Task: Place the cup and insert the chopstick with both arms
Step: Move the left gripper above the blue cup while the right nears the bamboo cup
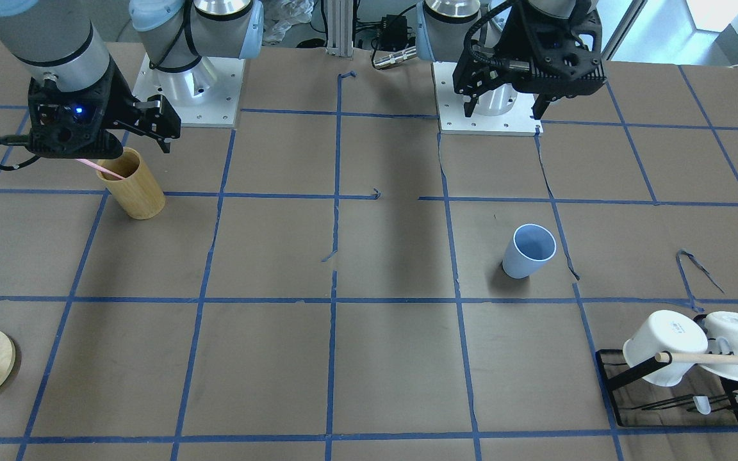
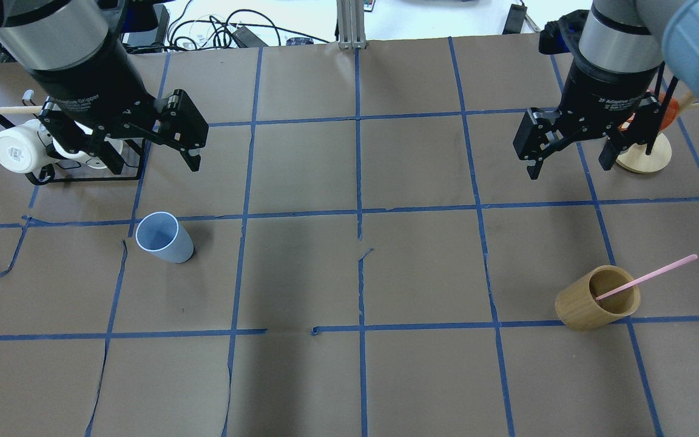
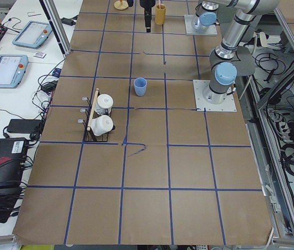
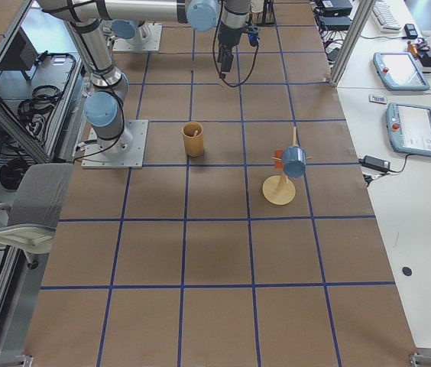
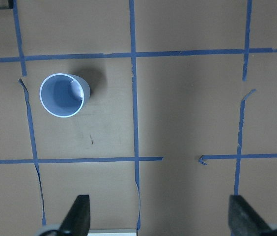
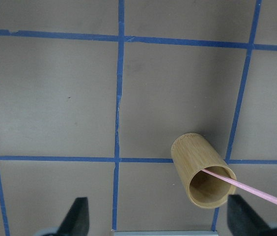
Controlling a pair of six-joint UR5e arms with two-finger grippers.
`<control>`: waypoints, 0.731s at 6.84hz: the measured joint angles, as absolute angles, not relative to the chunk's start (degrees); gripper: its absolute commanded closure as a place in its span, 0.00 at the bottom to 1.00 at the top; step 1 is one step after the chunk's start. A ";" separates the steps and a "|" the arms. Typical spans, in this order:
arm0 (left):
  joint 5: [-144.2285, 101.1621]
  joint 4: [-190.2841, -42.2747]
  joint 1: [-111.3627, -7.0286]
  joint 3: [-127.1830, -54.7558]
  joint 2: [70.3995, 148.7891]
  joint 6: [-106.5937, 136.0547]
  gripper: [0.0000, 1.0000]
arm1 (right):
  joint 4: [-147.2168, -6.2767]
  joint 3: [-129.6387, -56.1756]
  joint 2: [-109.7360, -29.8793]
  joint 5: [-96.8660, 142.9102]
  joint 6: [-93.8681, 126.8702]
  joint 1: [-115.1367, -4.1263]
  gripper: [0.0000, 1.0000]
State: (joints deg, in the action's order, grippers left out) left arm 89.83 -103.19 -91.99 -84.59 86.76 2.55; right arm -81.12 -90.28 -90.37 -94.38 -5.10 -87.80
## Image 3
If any white mug far rack side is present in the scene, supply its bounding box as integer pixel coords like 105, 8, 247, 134
95, 94, 114, 115

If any black computer box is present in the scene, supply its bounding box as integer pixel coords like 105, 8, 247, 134
0, 137, 29, 189

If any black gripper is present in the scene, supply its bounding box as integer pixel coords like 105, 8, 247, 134
139, 0, 155, 32

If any black wire mug rack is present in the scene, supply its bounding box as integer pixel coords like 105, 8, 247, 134
77, 94, 115, 142

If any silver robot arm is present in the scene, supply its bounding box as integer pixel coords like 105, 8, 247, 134
203, 1, 279, 105
139, 0, 218, 33

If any aluminium frame post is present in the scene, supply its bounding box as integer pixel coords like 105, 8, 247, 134
39, 0, 71, 55

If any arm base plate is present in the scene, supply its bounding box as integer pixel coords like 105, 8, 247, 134
184, 15, 217, 36
193, 80, 237, 112

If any bamboo cylinder holder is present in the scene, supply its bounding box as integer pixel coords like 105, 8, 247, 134
155, 4, 166, 25

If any black power adapter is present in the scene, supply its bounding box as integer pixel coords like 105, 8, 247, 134
7, 119, 41, 134

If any light blue plastic cup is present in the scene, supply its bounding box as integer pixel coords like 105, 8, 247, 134
134, 78, 148, 97

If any blue teach pendant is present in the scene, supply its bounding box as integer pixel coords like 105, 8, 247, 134
0, 55, 29, 89
12, 21, 52, 49

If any upper blue teach pendant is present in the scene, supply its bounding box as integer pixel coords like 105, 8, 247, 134
12, 21, 52, 49

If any round wooden stand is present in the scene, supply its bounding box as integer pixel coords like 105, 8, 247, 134
114, 0, 129, 10

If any white mug near rack end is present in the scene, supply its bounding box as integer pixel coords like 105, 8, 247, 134
91, 115, 115, 136

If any lower blue teach pendant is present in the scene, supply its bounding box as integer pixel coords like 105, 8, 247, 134
0, 55, 29, 89

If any wooden rack dowel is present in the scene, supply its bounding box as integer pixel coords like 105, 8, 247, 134
87, 88, 99, 131

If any small black power brick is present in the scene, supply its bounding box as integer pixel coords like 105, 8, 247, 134
61, 17, 76, 26

